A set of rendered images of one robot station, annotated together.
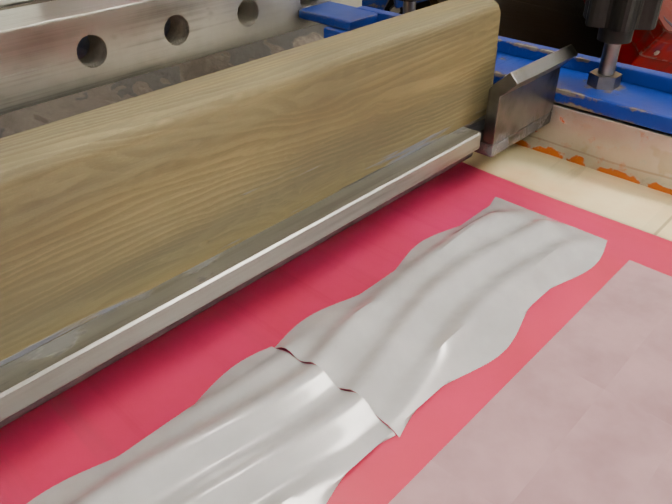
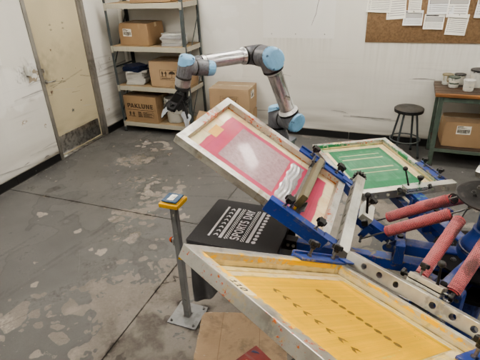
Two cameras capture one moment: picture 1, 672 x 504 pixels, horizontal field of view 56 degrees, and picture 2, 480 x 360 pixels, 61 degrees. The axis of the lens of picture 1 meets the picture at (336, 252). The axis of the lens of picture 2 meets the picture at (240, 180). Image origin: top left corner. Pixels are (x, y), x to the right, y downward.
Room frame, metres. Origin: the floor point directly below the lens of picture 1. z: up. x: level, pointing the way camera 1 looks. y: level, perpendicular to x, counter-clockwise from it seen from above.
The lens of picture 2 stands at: (1.88, -0.14, 2.17)
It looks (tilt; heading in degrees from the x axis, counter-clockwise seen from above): 27 degrees down; 184
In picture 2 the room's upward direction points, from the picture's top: 2 degrees counter-clockwise
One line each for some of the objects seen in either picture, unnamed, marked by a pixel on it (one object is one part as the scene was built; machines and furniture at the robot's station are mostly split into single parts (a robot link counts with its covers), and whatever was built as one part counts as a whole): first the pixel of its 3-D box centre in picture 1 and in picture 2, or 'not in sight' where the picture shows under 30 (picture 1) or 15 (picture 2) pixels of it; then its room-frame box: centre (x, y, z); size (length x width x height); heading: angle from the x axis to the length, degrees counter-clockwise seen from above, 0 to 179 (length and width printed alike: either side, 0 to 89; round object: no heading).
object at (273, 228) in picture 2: not in sight; (243, 225); (0.05, -0.27, 0.95); 0.48 x 0.44 x 0.01; 73
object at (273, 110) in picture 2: not in sight; (278, 114); (-0.55, -0.07, 1.37); 0.13 x 0.12 x 0.14; 37
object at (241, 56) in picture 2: not in sight; (226, 58); (-0.34, -0.36, 1.75); 0.49 x 0.11 x 0.12; 127
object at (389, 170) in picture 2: not in sight; (383, 162); (-0.50, 0.60, 1.05); 1.08 x 0.61 x 0.23; 13
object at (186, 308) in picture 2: not in sight; (181, 261); (-0.22, -0.71, 0.48); 0.22 x 0.22 x 0.96; 73
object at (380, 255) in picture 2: not in sight; (336, 251); (0.20, 0.20, 0.89); 1.24 x 0.06 x 0.06; 73
